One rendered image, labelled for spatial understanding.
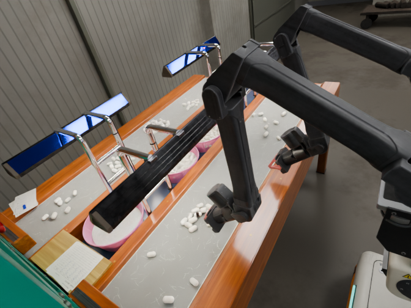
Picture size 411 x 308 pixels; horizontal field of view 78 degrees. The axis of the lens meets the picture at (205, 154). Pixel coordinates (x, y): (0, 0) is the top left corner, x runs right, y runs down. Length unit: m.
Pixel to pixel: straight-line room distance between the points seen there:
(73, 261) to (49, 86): 1.63
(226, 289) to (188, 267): 0.16
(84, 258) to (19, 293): 0.87
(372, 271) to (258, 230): 0.71
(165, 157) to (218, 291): 0.45
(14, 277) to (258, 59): 0.43
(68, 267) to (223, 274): 0.58
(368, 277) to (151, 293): 1.00
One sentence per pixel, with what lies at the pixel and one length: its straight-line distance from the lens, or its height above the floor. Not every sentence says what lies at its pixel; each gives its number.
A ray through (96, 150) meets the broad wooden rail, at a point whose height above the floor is 0.76.
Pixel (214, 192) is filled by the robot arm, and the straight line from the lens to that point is 0.78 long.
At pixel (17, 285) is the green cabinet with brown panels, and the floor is 1.41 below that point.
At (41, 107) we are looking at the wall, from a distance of 2.43.
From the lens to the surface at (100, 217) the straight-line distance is 0.74.
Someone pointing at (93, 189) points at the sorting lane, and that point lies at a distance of 1.46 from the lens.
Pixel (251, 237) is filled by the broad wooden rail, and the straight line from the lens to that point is 0.97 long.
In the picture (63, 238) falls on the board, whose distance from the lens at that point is 1.25.
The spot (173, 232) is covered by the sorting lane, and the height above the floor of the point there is 0.74.
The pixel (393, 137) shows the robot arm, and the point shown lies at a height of 1.30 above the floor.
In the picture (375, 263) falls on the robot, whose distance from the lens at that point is 1.56.
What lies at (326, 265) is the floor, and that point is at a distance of 1.82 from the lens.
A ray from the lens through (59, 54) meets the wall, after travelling 2.49.
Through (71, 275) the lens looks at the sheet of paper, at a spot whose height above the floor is 0.78.
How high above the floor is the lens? 1.57
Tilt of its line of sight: 37 degrees down
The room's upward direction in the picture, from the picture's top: 13 degrees counter-clockwise
